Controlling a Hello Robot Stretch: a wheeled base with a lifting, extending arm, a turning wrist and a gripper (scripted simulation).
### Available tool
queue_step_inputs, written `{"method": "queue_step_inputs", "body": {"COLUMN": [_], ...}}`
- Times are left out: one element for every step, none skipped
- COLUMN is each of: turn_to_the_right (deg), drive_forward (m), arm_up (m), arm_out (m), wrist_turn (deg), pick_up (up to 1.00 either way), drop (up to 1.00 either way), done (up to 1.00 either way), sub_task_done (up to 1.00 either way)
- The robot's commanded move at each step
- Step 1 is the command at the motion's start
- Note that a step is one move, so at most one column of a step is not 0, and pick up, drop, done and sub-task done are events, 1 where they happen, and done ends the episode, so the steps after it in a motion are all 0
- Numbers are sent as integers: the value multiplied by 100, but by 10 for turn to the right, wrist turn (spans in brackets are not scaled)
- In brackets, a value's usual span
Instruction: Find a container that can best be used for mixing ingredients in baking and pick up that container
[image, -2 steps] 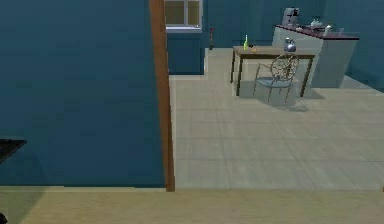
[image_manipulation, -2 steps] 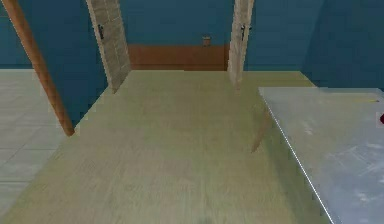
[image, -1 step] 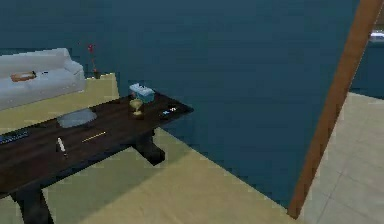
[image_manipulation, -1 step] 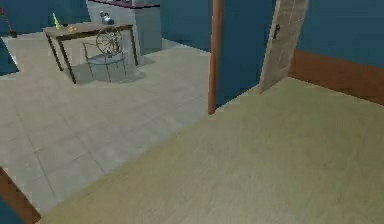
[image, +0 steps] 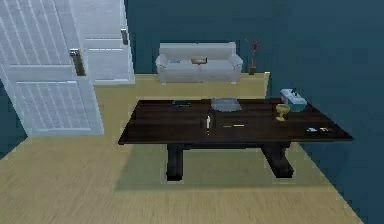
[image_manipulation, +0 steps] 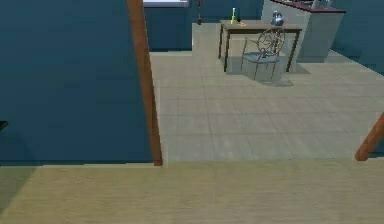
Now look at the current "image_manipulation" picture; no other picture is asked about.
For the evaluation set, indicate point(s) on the white framed window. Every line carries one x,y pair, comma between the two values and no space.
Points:
165,2

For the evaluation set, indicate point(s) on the dark brown bottle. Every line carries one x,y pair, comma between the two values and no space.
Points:
199,18

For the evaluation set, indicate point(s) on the yellow green bottle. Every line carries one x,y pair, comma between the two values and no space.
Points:
233,15

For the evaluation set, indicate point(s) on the silver blue kettle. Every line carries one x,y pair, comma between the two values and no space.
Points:
277,19

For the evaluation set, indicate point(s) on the brown wooden table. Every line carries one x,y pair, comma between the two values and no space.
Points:
258,27

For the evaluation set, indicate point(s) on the brown wooden door frame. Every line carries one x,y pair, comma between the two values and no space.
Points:
144,80

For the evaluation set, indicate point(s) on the grey counter with maroon top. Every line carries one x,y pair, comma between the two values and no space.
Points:
318,31

